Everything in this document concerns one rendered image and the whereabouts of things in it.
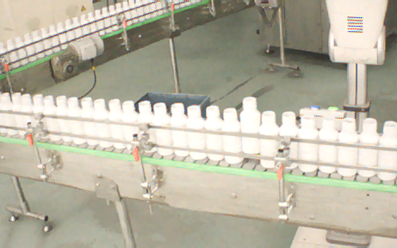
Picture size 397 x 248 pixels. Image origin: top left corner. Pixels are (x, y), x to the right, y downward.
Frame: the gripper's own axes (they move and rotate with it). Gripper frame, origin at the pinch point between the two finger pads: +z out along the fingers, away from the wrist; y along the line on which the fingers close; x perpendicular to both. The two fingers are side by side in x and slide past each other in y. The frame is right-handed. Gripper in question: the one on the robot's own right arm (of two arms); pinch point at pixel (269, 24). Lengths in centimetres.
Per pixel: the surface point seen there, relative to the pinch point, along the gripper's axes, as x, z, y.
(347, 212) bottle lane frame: 27, 47, 26
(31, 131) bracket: -81, 33, 19
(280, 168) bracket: 7.6, 30.8, 30.7
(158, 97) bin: -60, 48, -47
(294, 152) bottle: 10.0, 31.8, 20.3
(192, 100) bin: -43, 47, -45
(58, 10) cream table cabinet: -292, 70, -320
